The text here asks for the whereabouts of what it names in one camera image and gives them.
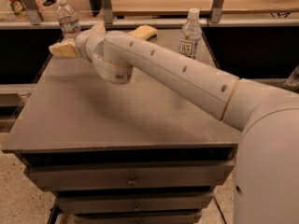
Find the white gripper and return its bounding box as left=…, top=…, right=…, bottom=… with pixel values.
left=49, top=21, right=106, bottom=62

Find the clear ribbed water bottle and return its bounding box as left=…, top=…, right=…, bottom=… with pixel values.
left=56, top=0, right=81, bottom=39

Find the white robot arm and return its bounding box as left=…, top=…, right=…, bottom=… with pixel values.
left=49, top=23, right=299, bottom=224

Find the yellow sponge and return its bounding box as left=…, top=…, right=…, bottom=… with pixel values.
left=130, top=25, right=158, bottom=40

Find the labelled tea bottle white cap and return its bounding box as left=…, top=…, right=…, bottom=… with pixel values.
left=178, top=8, right=202, bottom=59

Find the small black object on shelf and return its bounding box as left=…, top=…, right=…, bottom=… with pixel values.
left=43, top=0, right=56, bottom=7

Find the colourful package on shelf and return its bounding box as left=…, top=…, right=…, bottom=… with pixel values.
left=0, top=0, right=43, bottom=24

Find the top drawer knob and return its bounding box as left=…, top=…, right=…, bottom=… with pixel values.
left=127, top=175, right=136, bottom=187

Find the drawer knob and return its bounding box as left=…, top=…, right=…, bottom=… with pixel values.
left=127, top=175, right=136, bottom=187
left=134, top=203, right=140, bottom=212

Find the middle drawer knob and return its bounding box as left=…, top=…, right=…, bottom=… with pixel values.
left=134, top=203, right=140, bottom=212

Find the clear object at right edge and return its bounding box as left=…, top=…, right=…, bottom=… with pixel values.
left=284, top=64, right=299, bottom=88

